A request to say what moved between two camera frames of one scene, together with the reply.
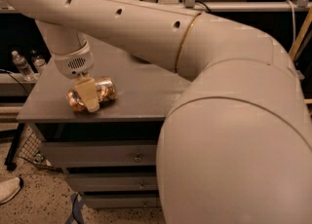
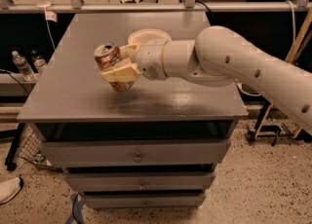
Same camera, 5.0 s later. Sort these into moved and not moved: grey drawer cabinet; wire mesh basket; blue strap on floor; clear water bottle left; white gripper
Moved: white gripper
Not moved: blue strap on floor; wire mesh basket; grey drawer cabinet; clear water bottle left
